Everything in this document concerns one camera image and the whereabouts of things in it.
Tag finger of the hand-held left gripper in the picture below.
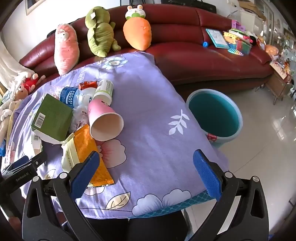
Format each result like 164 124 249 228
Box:
1 156 31 178
28 152 48 168

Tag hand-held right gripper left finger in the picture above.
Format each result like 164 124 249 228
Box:
22 151 109 241

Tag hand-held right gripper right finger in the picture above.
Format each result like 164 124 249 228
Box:
193 149 270 241

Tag orange yellow snack packet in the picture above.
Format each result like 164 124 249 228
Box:
60 124 115 189

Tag green cardboard box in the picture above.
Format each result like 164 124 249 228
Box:
31 94 74 145

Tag clear plastic bag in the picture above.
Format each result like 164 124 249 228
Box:
69 102 93 132

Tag teal plastic bucket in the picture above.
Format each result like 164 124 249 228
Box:
186 89 243 149

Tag pink paper cup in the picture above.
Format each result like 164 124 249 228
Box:
88 98 124 141

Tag clear plastic water bottle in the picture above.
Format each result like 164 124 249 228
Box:
60 86 89 108

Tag white green yogurt bottle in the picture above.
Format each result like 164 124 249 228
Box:
92 79 114 106

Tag red orange snack packet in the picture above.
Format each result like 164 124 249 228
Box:
79 81 99 90

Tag white rabbit plush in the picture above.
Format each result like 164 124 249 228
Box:
0 72 30 149

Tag brown teddy bear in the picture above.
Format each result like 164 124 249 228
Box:
13 73 45 100

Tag person's dark trousers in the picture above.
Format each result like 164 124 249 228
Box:
55 210 192 241

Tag purple floral blanket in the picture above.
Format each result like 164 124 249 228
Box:
5 51 229 219

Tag white cloth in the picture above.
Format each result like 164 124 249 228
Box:
0 42 33 86

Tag wooden cabinet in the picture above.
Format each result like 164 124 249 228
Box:
266 62 294 105

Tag pink carrot plush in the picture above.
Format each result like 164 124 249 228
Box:
54 24 80 76

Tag dark red leather sofa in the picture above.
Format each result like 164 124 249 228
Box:
19 3 274 93

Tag pile of colourful toys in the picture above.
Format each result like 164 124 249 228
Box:
223 20 258 56

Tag green dinosaur plush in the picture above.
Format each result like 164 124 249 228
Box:
85 6 121 57

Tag orange carrot plush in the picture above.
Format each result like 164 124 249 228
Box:
122 5 152 51

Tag cluttered display shelf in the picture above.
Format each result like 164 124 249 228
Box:
270 14 296 70

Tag white storage box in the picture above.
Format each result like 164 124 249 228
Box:
239 9 264 35

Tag framed wall picture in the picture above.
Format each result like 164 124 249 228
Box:
25 0 41 15

